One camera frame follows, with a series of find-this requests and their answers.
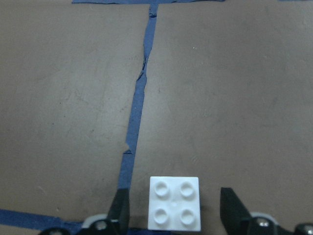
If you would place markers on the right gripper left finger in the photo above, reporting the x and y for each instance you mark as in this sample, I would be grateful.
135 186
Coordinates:
119 214

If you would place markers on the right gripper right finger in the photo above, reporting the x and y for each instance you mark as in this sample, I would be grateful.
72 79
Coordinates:
234 216

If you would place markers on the brown paper table cover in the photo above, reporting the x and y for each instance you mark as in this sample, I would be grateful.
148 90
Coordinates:
94 97

